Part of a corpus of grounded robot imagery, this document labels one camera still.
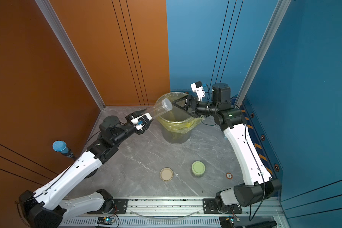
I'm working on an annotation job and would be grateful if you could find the black tube at bottom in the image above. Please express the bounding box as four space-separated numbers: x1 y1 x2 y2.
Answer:
236 221 277 228

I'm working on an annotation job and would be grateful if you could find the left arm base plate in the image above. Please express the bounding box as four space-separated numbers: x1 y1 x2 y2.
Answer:
110 199 128 215

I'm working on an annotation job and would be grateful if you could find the aluminium front rail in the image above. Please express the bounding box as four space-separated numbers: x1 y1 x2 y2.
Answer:
59 197 289 228

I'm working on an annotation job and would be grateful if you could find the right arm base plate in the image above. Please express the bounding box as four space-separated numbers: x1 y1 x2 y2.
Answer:
202 198 243 214

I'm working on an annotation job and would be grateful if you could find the red poker chip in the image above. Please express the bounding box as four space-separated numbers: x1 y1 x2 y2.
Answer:
226 173 233 180

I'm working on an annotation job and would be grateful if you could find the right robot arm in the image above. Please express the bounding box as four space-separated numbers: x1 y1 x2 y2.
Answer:
172 81 281 213

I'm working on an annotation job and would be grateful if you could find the mesh trash bin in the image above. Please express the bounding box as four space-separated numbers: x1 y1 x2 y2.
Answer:
157 105 201 144

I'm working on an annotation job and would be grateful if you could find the left green circuit board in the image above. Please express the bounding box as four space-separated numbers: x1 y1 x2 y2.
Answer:
96 217 116 226

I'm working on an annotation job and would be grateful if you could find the jar with green lid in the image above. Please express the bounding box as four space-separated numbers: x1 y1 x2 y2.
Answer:
191 161 206 177

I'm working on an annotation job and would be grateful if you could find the blue foam-tipped microphone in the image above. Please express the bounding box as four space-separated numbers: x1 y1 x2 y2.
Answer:
52 141 75 159

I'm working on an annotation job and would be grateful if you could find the yellow trash bag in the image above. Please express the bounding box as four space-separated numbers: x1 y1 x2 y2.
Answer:
156 92 201 134

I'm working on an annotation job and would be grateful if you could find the tall jar with clear lid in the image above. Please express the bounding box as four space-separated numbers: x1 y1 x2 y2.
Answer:
147 98 173 119

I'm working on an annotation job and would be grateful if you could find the right circuit board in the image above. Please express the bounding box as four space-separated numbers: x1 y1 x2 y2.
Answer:
226 216 240 227

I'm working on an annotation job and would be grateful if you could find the cream jar lid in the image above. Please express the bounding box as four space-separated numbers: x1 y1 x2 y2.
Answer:
160 167 174 182

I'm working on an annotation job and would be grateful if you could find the black microphone stand base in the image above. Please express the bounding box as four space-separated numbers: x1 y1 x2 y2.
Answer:
85 169 98 179

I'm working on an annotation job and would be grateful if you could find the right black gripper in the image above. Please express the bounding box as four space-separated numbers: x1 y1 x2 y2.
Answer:
174 96 221 118

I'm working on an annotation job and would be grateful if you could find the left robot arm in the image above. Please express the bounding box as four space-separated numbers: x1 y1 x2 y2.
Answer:
18 108 156 228

